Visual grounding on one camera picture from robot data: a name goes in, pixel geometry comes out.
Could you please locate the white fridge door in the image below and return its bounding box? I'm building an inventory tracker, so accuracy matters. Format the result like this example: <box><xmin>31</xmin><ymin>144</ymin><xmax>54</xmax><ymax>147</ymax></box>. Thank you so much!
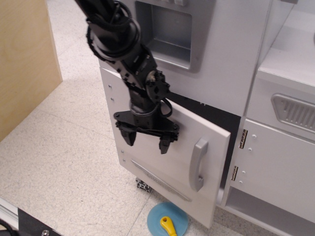
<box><xmin>99</xmin><ymin>66</ymin><xmax>231</xmax><ymax>228</ymax></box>

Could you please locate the blue plate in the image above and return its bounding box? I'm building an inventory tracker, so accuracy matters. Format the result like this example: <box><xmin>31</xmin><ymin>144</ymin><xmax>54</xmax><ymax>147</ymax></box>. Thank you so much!
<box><xmin>147</xmin><ymin>202</ymin><xmax>189</xmax><ymax>236</ymax></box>

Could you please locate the grey fridge door handle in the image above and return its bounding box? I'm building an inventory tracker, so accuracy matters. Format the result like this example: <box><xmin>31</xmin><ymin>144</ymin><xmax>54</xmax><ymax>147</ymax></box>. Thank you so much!
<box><xmin>189</xmin><ymin>138</ymin><xmax>208</xmax><ymax>192</ymax></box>

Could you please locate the aluminium frame rail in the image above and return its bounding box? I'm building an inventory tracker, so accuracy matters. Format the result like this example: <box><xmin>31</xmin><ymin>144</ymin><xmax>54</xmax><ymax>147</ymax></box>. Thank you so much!
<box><xmin>0</xmin><ymin>198</ymin><xmax>19</xmax><ymax>230</ymax></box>

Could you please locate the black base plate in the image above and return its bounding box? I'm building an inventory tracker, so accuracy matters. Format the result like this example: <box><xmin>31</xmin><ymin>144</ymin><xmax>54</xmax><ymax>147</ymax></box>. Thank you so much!
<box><xmin>18</xmin><ymin>209</ymin><xmax>61</xmax><ymax>236</ymax></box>

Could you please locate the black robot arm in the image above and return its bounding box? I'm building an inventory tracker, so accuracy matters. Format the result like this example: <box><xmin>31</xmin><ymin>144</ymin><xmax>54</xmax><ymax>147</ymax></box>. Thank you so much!
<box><xmin>76</xmin><ymin>0</ymin><xmax>179</xmax><ymax>154</ymax></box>

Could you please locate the grey oven vent panel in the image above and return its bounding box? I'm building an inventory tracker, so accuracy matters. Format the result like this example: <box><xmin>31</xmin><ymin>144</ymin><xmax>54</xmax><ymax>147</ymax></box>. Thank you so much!
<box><xmin>270</xmin><ymin>93</ymin><xmax>315</xmax><ymax>141</ymax></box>

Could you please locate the upper brass oven hinge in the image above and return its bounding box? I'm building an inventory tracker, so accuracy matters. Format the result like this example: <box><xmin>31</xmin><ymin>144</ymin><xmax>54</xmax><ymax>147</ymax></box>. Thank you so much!
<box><xmin>239</xmin><ymin>129</ymin><xmax>248</xmax><ymax>149</ymax></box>

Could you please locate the white oven cabinet door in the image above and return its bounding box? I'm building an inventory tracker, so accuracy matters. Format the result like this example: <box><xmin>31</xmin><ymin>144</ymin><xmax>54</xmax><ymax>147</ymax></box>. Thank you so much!
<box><xmin>230</xmin><ymin>120</ymin><xmax>315</xmax><ymax>222</ymax></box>

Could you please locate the white toy fridge cabinet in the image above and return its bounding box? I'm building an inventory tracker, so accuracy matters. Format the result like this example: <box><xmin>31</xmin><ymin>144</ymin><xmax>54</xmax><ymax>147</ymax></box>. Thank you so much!
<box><xmin>99</xmin><ymin>0</ymin><xmax>272</xmax><ymax>204</ymax></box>

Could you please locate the white toy oven cabinet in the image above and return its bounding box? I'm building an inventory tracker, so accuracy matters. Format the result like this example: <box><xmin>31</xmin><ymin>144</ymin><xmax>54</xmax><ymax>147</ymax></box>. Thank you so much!
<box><xmin>224</xmin><ymin>0</ymin><xmax>315</xmax><ymax>236</ymax></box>

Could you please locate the plywood panel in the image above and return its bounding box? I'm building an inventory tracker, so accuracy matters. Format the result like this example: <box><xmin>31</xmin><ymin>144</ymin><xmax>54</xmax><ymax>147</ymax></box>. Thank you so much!
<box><xmin>0</xmin><ymin>0</ymin><xmax>62</xmax><ymax>140</ymax></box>

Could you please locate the grey ice dispenser recess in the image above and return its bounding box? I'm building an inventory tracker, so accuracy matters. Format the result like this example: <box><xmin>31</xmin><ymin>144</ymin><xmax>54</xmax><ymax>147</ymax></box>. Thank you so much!
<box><xmin>123</xmin><ymin>0</ymin><xmax>216</xmax><ymax>73</ymax></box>

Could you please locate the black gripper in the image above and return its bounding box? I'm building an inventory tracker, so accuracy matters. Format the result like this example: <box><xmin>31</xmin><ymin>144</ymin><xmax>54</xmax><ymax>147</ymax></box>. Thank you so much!
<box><xmin>114</xmin><ymin>111</ymin><xmax>179</xmax><ymax>154</ymax></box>

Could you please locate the aluminium extrusion foot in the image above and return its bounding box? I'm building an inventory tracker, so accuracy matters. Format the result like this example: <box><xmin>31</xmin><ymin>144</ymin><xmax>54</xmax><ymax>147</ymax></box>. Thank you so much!
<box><xmin>135</xmin><ymin>178</ymin><xmax>153</xmax><ymax>193</ymax></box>

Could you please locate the brass oven hinge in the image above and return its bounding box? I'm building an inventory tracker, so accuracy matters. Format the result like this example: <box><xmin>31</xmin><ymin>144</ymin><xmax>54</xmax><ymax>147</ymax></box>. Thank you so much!
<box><xmin>231</xmin><ymin>166</ymin><xmax>238</xmax><ymax>181</ymax></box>
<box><xmin>239</xmin><ymin>129</ymin><xmax>248</xmax><ymax>149</ymax></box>

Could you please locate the yellow toy utensil handle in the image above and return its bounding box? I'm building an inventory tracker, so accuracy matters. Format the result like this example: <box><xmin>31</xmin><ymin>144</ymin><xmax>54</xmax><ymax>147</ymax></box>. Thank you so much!
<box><xmin>160</xmin><ymin>216</ymin><xmax>177</xmax><ymax>236</ymax></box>

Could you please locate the lower brass oven hinge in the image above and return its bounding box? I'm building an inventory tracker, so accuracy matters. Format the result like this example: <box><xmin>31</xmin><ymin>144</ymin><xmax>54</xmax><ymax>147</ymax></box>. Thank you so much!
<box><xmin>231</xmin><ymin>166</ymin><xmax>238</xmax><ymax>181</ymax></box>

